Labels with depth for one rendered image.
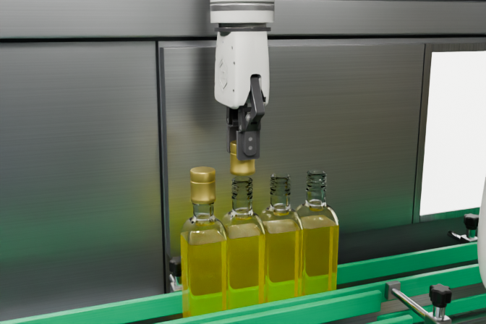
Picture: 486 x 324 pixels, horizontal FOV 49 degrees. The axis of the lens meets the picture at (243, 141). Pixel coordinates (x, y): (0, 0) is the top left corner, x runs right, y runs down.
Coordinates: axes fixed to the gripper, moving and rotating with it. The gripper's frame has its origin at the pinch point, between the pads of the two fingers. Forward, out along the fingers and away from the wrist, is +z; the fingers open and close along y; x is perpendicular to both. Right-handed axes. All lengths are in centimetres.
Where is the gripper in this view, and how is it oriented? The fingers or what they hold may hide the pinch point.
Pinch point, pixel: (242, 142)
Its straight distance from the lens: 73.8
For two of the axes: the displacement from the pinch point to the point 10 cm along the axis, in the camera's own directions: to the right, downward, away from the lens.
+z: 0.0, 9.8, 2.2
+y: 3.3, 2.0, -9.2
